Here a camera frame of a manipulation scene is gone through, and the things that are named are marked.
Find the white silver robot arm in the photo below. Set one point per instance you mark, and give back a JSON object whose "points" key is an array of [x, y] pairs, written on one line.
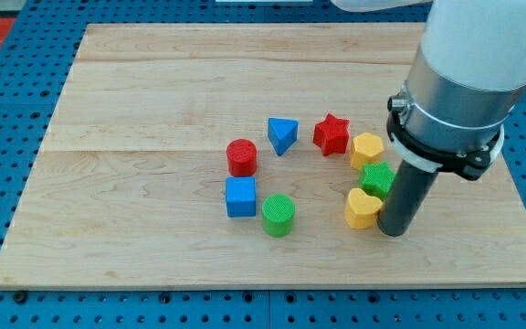
{"points": [[468, 72]]}

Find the blue cube block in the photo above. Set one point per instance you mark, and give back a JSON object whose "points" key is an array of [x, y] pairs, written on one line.
{"points": [[241, 197]]}

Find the red cylinder block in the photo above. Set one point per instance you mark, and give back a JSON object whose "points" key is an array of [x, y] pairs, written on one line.
{"points": [[241, 157]]}

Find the blue triangle block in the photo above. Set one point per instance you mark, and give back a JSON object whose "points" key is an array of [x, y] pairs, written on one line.
{"points": [[282, 133]]}

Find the green cylinder block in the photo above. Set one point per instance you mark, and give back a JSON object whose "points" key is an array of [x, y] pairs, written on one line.
{"points": [[278, 212]]}

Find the red star block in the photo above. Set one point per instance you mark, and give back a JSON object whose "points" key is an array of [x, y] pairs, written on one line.
{"points": [[332, 135]]}

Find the light wooden board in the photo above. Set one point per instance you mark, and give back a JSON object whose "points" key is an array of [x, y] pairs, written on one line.
{"points": [[128, 190]]}

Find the yellow hexagon block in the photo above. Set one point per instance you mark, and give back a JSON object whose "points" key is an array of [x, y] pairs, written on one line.
{"points": [[366, 148]]}

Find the yellow heart block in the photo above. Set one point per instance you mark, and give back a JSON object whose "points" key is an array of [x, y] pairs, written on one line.
{"points": [[361, 210]]}

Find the green star block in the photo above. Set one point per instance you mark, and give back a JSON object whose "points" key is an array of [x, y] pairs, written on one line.
{"points": [[376, 179]]}

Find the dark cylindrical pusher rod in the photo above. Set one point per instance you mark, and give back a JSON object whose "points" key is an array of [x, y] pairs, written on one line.
{"points": [[406, 195]]}

